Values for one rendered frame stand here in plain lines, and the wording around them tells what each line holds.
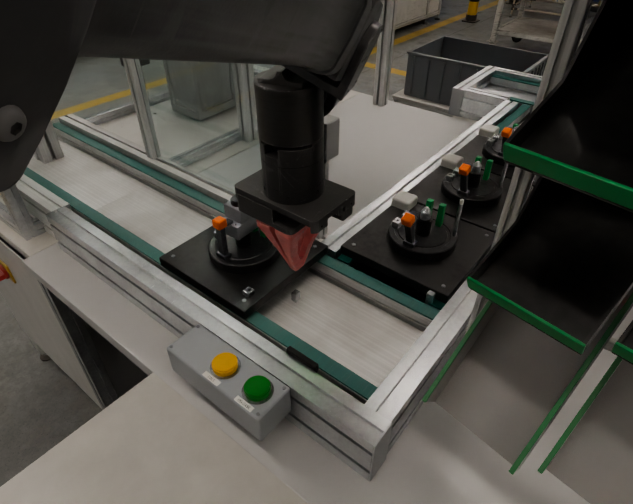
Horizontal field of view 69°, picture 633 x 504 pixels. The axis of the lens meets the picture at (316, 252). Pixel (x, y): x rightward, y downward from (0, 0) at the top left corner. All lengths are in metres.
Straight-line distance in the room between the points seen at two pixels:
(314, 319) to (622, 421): 0.49
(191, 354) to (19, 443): 1.34
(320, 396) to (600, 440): 0.36
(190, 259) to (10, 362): 1.49
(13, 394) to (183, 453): 1.47
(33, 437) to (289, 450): 1.39
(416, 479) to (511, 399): 0.20
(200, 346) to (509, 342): 0.47
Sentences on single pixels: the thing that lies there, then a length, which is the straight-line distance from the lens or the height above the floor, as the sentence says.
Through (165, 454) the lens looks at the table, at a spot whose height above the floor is 0.86.
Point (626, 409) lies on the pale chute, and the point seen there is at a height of 1.07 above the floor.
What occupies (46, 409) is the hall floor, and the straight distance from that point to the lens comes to 2.10.
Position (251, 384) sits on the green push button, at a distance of 0.72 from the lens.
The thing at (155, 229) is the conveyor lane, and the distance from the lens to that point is 1.15.
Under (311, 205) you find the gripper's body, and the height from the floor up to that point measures 1.32.
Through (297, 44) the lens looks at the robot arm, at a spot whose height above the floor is 1.49.
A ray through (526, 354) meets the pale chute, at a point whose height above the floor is 1.08.
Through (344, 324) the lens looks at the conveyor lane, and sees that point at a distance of 0.86.
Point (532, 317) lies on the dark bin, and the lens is 0.52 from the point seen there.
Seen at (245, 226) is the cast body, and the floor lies 1.05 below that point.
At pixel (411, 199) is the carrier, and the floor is 0.99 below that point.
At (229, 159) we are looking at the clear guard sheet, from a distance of 1.10.
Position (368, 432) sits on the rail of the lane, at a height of 0.96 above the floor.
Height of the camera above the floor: 1.55
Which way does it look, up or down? 39 degrees down
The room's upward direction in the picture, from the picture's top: straight up
